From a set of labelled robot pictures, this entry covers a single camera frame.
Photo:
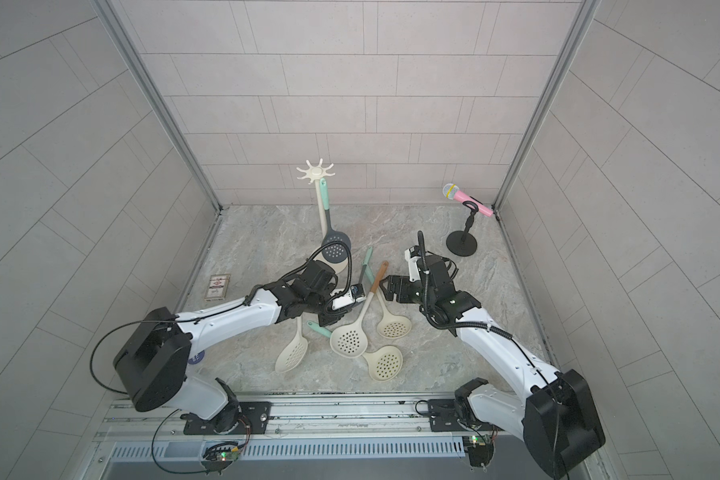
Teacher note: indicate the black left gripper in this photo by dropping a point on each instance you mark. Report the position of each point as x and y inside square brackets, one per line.
[330, 319]

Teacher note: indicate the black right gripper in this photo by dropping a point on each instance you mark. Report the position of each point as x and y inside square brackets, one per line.
[403, 296]

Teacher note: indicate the grey skimmer green handle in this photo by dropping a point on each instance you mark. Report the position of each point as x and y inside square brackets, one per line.
[364, 265]
[337, 245]

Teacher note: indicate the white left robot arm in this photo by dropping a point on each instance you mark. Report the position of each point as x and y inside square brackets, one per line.
[153, 363]

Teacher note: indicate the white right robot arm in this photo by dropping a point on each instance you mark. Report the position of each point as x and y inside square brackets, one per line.
[551, 411]

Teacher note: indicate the cream utensil rack stand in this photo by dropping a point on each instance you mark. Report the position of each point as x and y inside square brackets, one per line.
[315, 174]

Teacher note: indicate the black microphone stand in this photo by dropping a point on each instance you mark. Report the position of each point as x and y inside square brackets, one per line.
[461, 242]

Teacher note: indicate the playing card box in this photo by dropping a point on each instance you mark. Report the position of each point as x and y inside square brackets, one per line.
[217, 287]

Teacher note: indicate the pink toy microphone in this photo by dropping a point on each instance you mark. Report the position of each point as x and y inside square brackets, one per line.
[453, 192]

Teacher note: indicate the blue round sticker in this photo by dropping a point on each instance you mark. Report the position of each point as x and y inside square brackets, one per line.
[196, 359]

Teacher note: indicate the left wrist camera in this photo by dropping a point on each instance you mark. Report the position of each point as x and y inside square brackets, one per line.
[356, 294]

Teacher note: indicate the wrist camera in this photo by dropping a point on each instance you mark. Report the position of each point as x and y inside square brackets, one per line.
[412, 257]
[356, 294]

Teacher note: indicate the cream skimmer green handle right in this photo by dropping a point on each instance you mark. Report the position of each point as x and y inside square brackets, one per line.
[391, 326]

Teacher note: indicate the cream skimmer green handle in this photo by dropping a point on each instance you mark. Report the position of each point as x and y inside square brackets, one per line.
[391, 326]
[383, 364]

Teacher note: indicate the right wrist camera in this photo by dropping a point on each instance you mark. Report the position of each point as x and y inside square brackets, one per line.
[412, 257]

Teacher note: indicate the cream skimmer wooden handle left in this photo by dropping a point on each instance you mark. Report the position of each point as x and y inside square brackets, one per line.
[294, 352]

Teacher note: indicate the cream skimmer green handle bottom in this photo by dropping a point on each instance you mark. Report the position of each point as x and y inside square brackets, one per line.
[383, 364]

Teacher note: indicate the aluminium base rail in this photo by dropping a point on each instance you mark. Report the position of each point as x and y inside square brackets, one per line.
[379, 414]

